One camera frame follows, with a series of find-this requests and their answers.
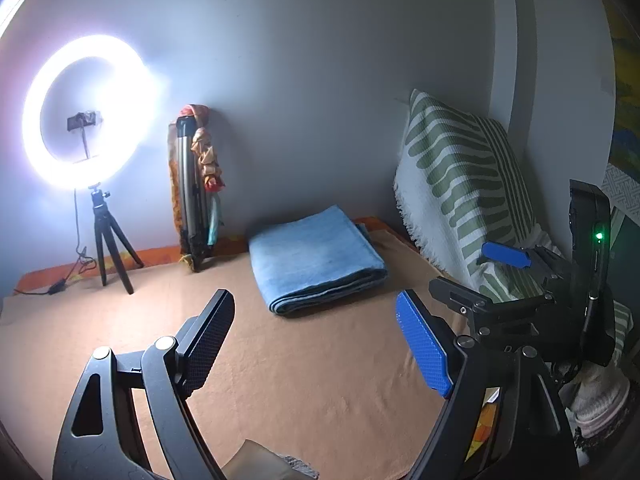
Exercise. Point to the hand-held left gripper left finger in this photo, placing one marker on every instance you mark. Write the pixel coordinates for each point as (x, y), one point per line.
(207, 340)

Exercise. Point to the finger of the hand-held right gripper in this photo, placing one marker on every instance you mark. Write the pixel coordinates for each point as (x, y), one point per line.
(505, 254)
(465, 302)

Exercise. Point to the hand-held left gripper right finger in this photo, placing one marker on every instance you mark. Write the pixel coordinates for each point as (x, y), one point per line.
(422, 345)

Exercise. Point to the blue denim pants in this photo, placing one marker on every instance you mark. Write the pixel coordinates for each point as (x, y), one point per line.
(315, 255)

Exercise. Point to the person's right hand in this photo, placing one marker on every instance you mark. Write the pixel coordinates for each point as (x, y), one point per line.
(602, 395)

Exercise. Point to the green white patterned pillow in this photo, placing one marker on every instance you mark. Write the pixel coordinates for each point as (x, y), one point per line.
(450, 170)

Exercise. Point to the folded silver tripod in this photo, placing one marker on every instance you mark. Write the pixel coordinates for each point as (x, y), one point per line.
(187, 195)

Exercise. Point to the black mini tripod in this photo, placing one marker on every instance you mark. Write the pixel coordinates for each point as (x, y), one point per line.
(102, 230)

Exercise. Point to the black phone clamp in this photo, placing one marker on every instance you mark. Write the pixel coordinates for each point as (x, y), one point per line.
(82, 120)

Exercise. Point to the wall painting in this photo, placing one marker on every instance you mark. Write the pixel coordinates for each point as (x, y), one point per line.
(625, 85)

